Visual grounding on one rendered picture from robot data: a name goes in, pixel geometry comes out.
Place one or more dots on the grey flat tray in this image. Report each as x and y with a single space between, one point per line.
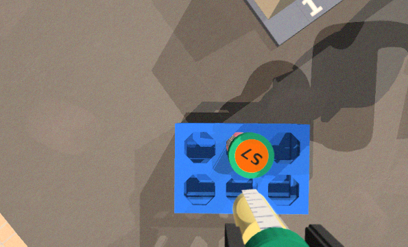
294 18

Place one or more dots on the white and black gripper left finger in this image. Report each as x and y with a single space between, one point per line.
233 236

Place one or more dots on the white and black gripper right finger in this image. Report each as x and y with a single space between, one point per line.
317 236

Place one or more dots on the blue tube rack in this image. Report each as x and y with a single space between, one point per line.
201 156

